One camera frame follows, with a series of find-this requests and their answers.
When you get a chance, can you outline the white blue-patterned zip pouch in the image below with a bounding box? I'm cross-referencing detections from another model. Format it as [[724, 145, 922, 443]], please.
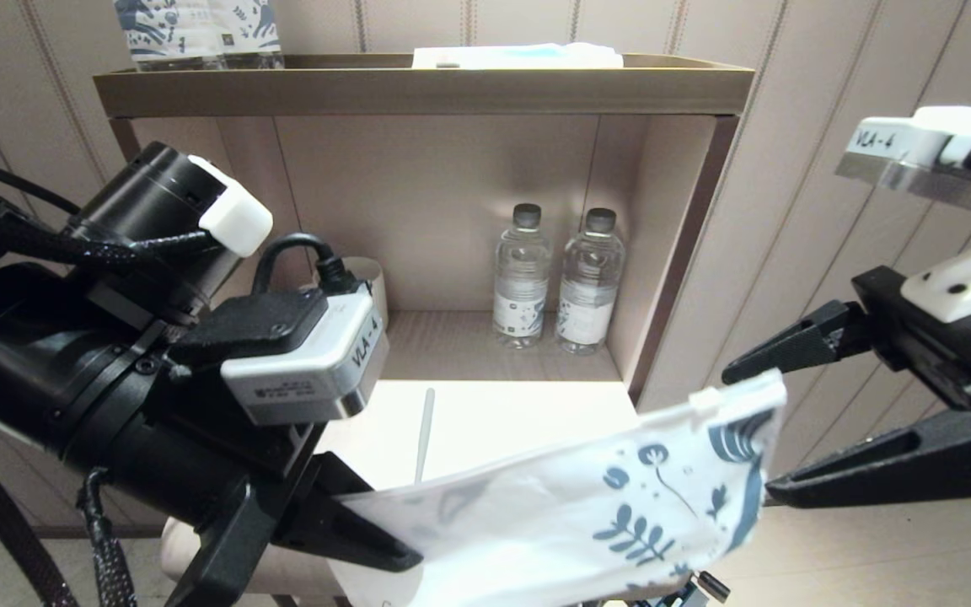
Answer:
[[330, 368, 790, 607]]

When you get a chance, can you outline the patterned bag on shelf top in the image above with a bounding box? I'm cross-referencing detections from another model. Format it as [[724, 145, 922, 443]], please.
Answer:
[[115, 0, 225, 71]]

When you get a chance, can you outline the grey toothbrush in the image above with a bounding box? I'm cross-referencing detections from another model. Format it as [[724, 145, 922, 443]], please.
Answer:
[[415, 388, 437, 486]]

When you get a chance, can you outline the white ribbed mug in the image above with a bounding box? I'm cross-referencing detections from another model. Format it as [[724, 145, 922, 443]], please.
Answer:
[[317, 255, 389, 331]]

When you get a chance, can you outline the clear plastic water bottle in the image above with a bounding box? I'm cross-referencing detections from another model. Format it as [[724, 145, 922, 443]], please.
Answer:
[[492, 202, 552, 349], [556, 207, 626, 355]]

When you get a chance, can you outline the beige wooden shelf cabinet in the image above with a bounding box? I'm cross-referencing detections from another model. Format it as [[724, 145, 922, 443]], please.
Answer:
[[110, 114, 739, 406]]

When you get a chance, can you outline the brown metal tray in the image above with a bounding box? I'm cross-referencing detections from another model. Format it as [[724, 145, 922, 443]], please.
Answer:
[[94, 53, 754, 119]]

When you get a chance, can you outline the white blue flat packet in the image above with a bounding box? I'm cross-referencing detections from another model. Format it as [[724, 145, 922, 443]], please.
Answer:
[[412, 42, 624, 70]]

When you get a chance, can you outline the blue patterned label bottle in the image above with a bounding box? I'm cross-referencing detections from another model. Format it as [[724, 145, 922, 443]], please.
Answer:
[[217, 0, 284, 70]]

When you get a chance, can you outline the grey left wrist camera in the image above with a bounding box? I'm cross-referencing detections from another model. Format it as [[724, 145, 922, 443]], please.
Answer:
[[220, 287, 389, 427]]

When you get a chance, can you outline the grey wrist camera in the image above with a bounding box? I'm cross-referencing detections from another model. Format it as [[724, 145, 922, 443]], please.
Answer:
[[220, 287, 389, 427], [835, 105, 971, 216]]

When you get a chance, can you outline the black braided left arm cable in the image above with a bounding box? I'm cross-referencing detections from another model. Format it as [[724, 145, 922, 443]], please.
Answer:
[[0, 207, 225, 607]]

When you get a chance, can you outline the black left camera bracket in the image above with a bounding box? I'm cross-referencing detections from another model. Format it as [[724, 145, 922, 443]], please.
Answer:
[[169, 291, 330, 368]]

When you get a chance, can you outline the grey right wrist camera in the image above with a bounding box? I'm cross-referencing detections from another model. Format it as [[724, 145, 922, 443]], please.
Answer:
[[835, 105, 971, 216]]

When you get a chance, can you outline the smooth black left camera cable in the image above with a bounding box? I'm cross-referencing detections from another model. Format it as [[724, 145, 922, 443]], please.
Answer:
[[252, 234, 360, 296]]

